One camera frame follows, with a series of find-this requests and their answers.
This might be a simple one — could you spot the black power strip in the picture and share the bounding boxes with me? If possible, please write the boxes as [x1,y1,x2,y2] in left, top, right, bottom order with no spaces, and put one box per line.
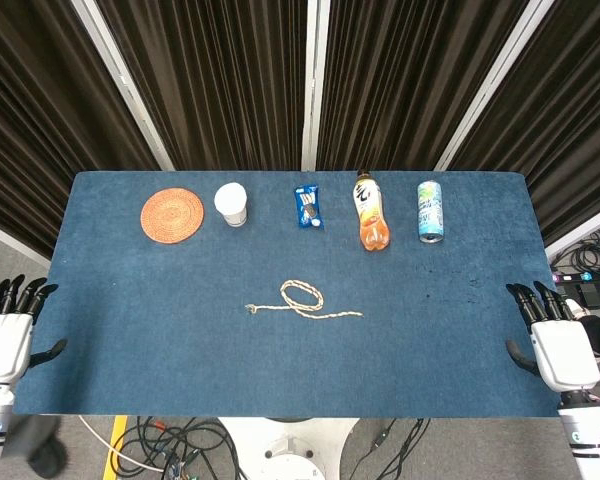
[551,269,600,287]

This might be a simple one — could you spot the beige braided rope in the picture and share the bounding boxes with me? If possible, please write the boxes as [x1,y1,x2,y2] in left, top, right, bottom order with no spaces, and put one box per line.
[244,279,365,322]

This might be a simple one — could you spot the white paper cup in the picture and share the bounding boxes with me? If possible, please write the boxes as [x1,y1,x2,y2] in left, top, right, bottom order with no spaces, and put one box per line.
[213,182,249,228]

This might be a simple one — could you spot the white frame post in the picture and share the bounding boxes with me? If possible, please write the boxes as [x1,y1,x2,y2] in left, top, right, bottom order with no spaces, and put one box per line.
[544,213,600,262]
[433,0,557,172]
[0,216,52,267]
[71,0,175,172]
[300,0,327,171]

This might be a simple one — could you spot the dark brown pleated curtain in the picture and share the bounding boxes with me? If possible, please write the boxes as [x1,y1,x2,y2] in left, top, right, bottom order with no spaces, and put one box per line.
[95,0,310,172]
[316,0,537,172]
[448,0,600,247]
[0,0,162,259]

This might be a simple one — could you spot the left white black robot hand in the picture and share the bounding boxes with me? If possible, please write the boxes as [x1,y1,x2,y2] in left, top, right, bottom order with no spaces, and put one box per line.
[0,274,69,389]

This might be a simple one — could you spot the dark blurred shoe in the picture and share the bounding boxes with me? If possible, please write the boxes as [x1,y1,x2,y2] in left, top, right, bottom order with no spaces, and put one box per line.
[9,414,65,479]

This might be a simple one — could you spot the orange drink plastic bottle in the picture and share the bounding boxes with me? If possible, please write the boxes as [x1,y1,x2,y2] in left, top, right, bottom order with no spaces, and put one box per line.
[352,168,393,253]

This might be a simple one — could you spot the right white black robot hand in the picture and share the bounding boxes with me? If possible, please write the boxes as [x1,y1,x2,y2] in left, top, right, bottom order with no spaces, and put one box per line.
[504,280,600,395]

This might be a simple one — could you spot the light blue drink can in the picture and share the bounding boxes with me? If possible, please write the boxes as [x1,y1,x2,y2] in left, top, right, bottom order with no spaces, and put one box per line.
[416,179,445,245]

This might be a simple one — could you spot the white floor cable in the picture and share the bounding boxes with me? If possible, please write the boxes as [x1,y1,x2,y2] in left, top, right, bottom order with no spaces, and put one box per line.
[77,417,157,472]

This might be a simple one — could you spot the black coiled floor cables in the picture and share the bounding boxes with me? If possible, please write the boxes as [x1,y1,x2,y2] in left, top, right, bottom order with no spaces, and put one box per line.
[554,228,600,274]

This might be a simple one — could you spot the yellow floor tape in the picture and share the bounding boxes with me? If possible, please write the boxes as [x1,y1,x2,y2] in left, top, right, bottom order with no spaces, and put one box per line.
[99,417,130,480]

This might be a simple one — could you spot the blue snack packet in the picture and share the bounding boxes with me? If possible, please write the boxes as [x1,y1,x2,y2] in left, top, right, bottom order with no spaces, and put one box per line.
[293,185,326,232]

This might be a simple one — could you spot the round woven orange coaster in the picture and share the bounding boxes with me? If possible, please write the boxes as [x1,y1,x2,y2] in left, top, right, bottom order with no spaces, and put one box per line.
[140,186,206,245]

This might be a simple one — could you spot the blue table cloth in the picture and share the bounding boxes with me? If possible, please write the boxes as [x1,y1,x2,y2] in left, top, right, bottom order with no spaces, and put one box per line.
[13,171,561,419]

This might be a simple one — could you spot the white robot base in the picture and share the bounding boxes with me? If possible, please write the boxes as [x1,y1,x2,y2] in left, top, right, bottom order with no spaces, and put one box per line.
[217,417,362,480]

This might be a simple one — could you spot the black floor cable bundle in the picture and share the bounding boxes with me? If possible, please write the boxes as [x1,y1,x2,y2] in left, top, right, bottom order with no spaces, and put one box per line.
[113,417,264,480]
[348,417,432,480]

